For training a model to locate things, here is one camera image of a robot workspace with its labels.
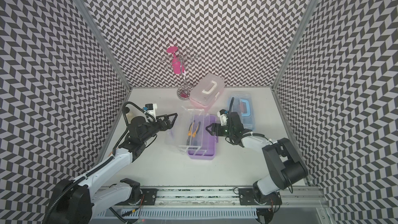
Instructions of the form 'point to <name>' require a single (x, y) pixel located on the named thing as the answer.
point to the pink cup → (178, 64)
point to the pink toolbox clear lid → (205, 90)
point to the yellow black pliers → (190, 134)
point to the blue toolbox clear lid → (243, 106)
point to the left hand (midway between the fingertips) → (173, 116)
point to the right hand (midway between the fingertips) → (210, 131)
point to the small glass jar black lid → (127, 110)
